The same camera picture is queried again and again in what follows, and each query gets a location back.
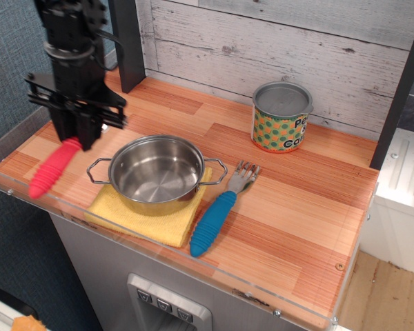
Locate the clear acrylic table guard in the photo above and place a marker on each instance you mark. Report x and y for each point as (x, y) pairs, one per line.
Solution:
(282, 256)

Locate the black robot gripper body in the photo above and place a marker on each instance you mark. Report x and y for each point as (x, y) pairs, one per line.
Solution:
(75, 94)

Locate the yellow folded cloth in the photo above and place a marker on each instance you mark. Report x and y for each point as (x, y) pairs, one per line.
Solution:
(109, 211)

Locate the dark right frame post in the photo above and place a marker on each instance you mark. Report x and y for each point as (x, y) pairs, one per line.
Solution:
(396, 109)

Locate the black and white object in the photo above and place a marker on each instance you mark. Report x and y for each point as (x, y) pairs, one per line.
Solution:
(11, 308)

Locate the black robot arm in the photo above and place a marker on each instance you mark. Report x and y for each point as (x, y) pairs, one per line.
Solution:
(74, 25)

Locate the stainless steel pot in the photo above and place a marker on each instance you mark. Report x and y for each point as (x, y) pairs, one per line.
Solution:
(158, 174)

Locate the peas and carrots toy can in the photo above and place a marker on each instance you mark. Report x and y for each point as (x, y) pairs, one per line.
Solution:
(280, 115)

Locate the grey toy kitchen cabinet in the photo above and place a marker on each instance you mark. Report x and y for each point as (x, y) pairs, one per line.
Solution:
(244, 288)

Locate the orange plush item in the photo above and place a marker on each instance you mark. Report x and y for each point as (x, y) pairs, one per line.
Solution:
(27, 323)

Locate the silver button dispenser panel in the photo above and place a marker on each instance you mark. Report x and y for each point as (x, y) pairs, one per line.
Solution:
(159, 308)

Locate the red handled metal spoon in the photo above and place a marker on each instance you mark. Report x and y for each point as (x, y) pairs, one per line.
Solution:
(52, 168)

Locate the white toy cabinet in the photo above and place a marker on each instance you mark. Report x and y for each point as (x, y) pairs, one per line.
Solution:
(388, 231)

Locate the blue handled metal fork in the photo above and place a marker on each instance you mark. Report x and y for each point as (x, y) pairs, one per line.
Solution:
(208, 228)

